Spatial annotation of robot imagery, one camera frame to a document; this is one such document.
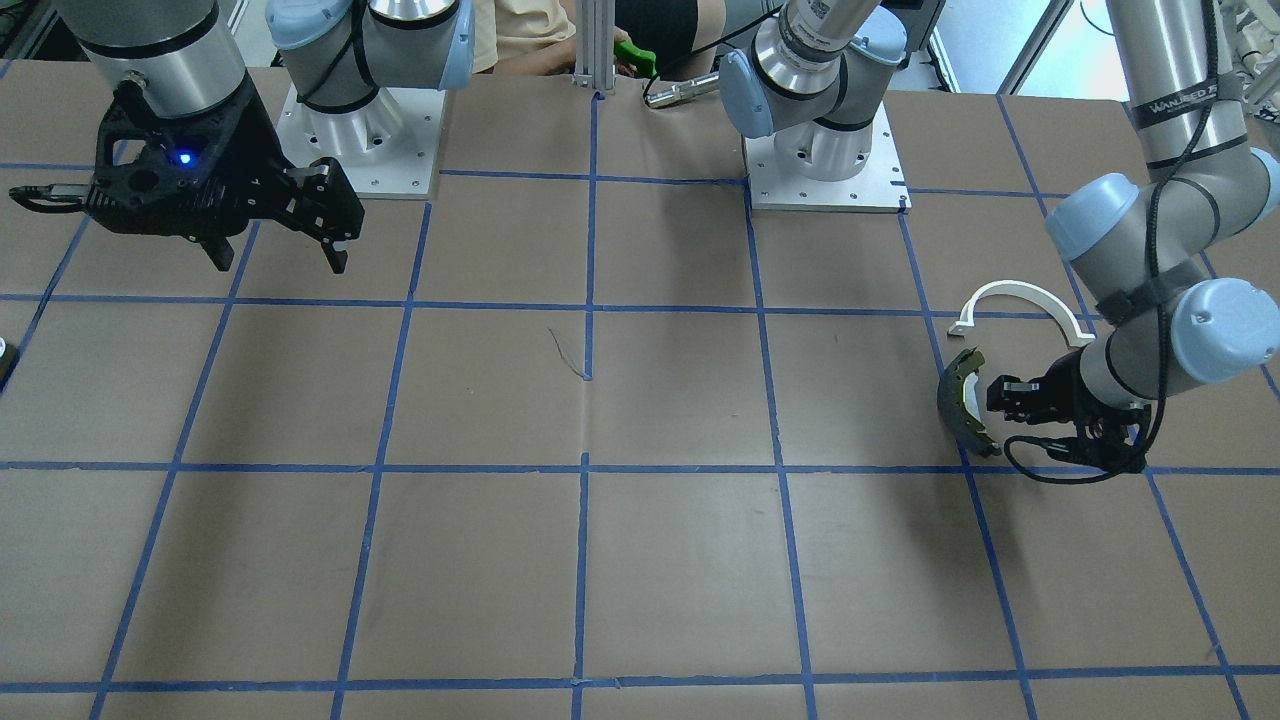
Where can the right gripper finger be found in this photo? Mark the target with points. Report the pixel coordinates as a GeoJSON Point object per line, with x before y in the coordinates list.
{"type": "Point", "coordinates": [336, 255]}
{"type": "Point", "coordinates": [219, 251]}

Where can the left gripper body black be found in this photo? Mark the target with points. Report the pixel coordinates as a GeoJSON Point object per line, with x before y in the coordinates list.
{"type": "Point", "coordinates": [1064, 387]}

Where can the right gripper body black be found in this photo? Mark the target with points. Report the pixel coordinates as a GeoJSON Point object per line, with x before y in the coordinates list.
{"type": "Point", "coordinates": [253, 142]}

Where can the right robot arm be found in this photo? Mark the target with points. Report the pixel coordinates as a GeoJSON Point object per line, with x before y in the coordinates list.
{"type": "Point", "coordinates": [338, 55]}

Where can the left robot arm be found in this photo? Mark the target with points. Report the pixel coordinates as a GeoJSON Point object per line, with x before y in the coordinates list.
{"type": "Point", "coordinates": [812, 78]}

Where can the dark brake shoe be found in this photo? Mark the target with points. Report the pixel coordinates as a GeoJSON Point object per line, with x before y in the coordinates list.
{"type": "Point", "coordinates": [958, 405]}

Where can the seated person beige shirt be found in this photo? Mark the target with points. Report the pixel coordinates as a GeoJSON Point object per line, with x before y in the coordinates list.
{"type": "Point", "coordinates": [538, 38]}

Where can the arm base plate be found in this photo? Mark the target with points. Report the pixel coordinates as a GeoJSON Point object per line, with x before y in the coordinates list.
{"type": "Point", "coordinates": [388, 149]}
{"type": "Point", "coordinates": [814, 168]}

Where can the aluminium frame post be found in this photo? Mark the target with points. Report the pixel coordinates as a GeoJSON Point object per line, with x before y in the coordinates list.
{"type": "Point", "coordinates": [594, 55]}

